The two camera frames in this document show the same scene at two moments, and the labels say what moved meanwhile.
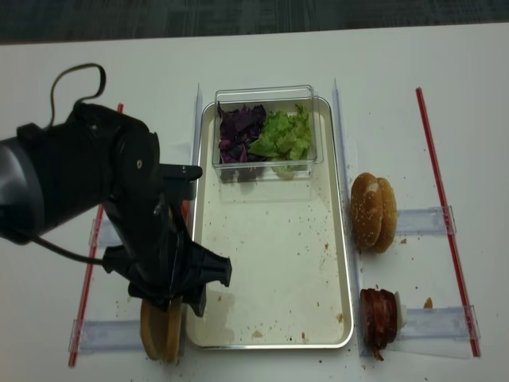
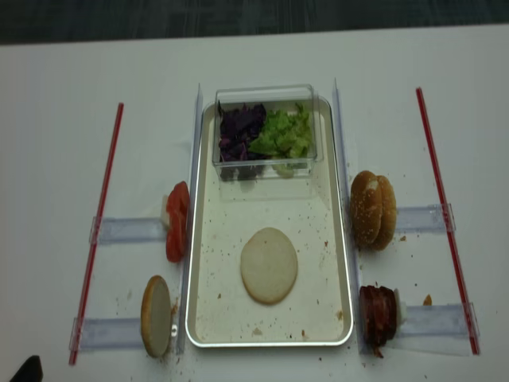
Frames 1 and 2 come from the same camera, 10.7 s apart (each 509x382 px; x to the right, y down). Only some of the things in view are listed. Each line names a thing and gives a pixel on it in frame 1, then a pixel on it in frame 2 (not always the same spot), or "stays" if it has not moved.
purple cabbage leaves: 238,130 stays
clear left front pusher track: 87,336 stays
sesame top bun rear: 390,216 stays
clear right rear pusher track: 424,221 stays
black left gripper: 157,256 -> 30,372
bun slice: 173,329 -> 268,264
